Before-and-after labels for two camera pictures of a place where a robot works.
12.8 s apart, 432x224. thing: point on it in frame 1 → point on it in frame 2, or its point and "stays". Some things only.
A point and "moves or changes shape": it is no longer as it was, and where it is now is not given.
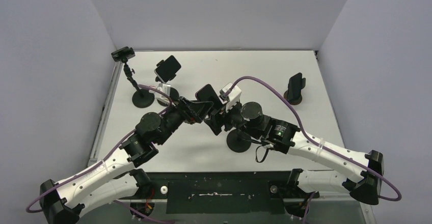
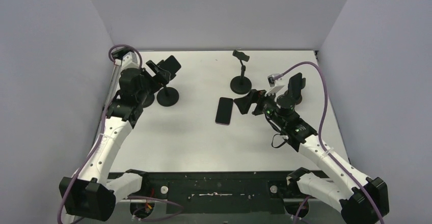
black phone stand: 166,87 stays
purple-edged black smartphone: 208,93 moves or changes shape
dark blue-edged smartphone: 294,87 stays
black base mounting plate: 220,192 stays
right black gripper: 222,118 → 257,102
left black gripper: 193,112 → 159,80
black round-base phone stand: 239,140 → 241,85
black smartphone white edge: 167,70 stays
